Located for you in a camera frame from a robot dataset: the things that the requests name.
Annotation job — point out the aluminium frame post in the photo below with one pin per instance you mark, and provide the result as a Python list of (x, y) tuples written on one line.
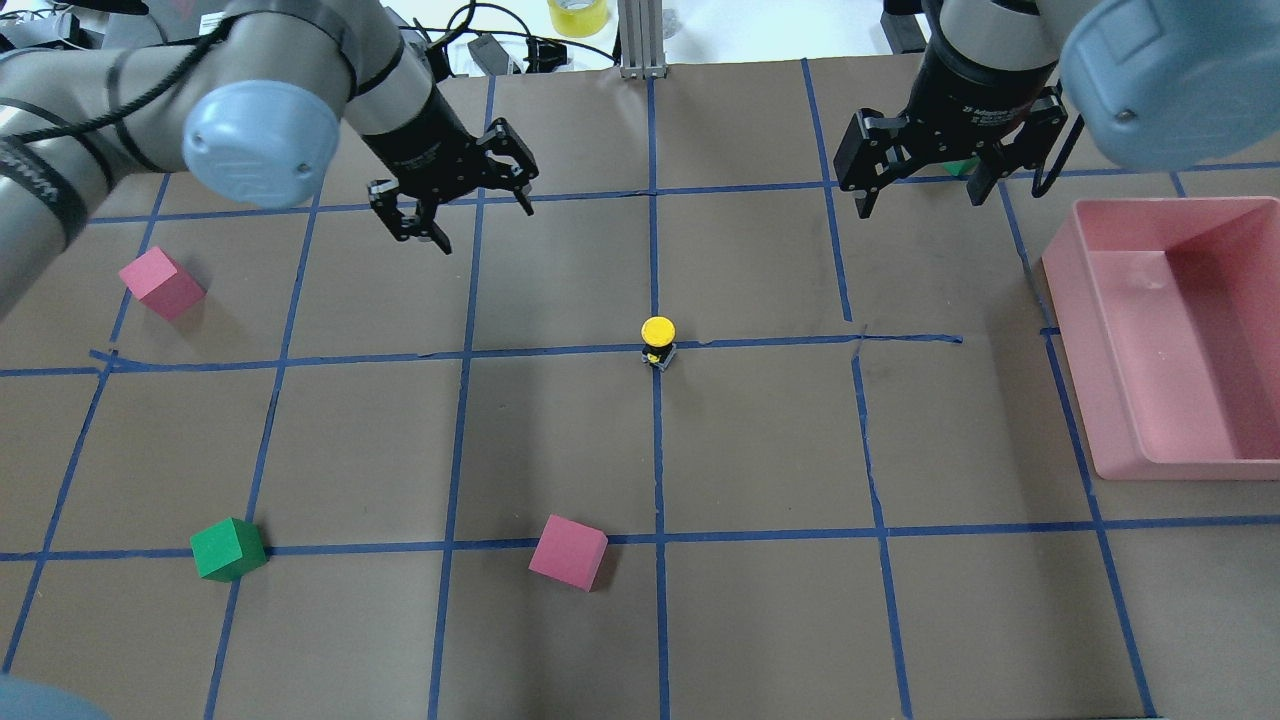
[(640, 35)]

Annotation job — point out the pink plastic bin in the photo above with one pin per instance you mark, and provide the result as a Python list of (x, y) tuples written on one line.
[(1169, 314)]

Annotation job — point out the yellow tape roll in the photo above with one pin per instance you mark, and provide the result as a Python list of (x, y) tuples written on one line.
[(578, 19)]

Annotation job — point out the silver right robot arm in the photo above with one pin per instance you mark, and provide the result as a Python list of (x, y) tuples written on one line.
[(1158, 85)]

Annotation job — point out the pink foam cube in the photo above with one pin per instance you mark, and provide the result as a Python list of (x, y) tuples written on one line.
[(163, 285), (569, 552)]

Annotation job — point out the pink foam cube far left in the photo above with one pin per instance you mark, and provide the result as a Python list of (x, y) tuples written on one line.
[(163, 285)]

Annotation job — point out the pink foam cube centre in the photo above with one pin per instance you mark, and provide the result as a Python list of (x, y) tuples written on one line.
[(569, 552)]

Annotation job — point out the yellow push button switch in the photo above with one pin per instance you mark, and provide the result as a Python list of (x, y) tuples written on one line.
[(658, 334)]

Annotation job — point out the green foam cube near left arm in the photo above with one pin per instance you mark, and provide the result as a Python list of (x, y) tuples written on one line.
[(227, 550)]

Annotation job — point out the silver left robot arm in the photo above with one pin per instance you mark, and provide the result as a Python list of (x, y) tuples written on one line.
[(253, 111)]

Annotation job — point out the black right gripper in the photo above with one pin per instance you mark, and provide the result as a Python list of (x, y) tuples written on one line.
[(975, 92)]

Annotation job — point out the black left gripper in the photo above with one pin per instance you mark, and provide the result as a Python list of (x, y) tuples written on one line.
[(415, 132)]

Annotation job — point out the green foam cube near bin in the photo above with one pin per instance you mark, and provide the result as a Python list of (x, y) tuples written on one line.
[(961, 168)]

